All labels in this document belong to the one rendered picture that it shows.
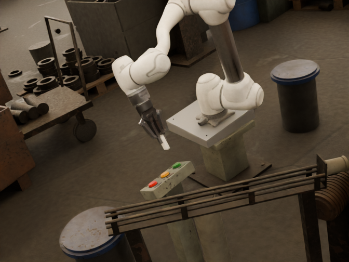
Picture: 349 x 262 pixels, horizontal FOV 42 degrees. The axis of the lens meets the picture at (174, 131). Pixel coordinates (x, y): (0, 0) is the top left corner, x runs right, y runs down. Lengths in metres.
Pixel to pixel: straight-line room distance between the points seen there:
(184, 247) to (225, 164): 0.76
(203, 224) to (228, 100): 0.81
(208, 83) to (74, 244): 1.13
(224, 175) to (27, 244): 1.29
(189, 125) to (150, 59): 1.02
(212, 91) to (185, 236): 0.85
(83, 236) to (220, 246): 0.62
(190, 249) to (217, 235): 0.24
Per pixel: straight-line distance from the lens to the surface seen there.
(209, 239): 2.05
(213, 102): 2.58
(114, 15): 4.58
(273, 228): 2.51
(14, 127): 3.40
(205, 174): 2.96
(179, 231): 2.13
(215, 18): 2.22
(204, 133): 2.62
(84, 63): 4.63
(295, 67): 3.15
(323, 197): 1.84
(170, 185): 1.95
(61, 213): 3.12
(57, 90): 4.22
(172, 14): 2.19
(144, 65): 1.80
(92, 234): 2.12
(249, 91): 2.48
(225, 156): 2.76
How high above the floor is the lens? 1.71
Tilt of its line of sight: 29 degrees down
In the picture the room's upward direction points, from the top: 16 degrees counter-clockwise
